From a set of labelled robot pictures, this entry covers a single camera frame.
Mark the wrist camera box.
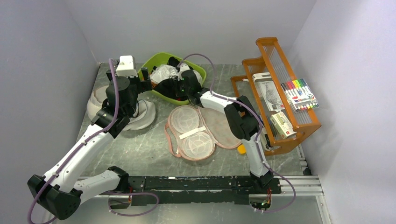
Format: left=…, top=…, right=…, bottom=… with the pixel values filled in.
left=116, top=55, right=138, bottom=77
left=178, top=63, right=191, bottom=75

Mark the yellow sponge block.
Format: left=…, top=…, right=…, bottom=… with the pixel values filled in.
left=237, top=144, right=246, bottom=155

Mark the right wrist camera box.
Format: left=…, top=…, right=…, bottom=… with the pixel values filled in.
left=178, top=63, right=191, bottom=75

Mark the black bra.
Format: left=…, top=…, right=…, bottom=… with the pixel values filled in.
left=153, top=77, right=178, bottom=100

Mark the purple cable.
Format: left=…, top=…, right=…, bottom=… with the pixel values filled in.
left=177, top=53, right=297, bottom=215
left=26, top=58, right=160, bottom=224

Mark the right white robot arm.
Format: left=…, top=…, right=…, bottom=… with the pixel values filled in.
left=177, top=70, right=274, bottom=193

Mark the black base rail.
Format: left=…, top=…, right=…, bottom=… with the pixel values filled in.
left=114, top=175, right=281, bottom=206

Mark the floral mesh laundry bag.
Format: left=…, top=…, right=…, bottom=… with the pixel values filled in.
left=164, top=105, right=241, bottom=161

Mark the small white green box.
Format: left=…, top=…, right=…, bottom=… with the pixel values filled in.
left=270, top=112, right=297, bottom=139

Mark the white mesh laundry bag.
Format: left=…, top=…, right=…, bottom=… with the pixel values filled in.
left=123, top=100, right=156, bottom=131

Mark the orange wooden rack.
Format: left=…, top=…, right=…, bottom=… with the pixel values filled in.
left=231, top=37, right=321, bottom=156

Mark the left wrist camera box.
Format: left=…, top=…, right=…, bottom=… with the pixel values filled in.
left=116, top=55, right=138, bottom=77

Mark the white cylindrical laundry bag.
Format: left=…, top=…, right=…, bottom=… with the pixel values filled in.
left=86, top=85, right=109, bottom=121

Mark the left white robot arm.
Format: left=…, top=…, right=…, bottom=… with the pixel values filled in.
left=28, top=66, right=155, bottom=220

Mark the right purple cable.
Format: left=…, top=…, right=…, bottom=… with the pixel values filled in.
left=177, top=53, right=297, bottom=215

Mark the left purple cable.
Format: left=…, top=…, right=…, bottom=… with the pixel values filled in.
left=26, top=58, right=160, bottom=224

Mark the white bra in bin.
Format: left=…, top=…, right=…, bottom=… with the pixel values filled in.
left=150, top=64, right=204, bottom=86

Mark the coloured marker pack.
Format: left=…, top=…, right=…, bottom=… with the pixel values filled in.
left=281, top=79, right=319, bottom=112

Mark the black garment in bin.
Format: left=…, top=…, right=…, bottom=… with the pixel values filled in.
left=167, top=56, right=181, bottom=70

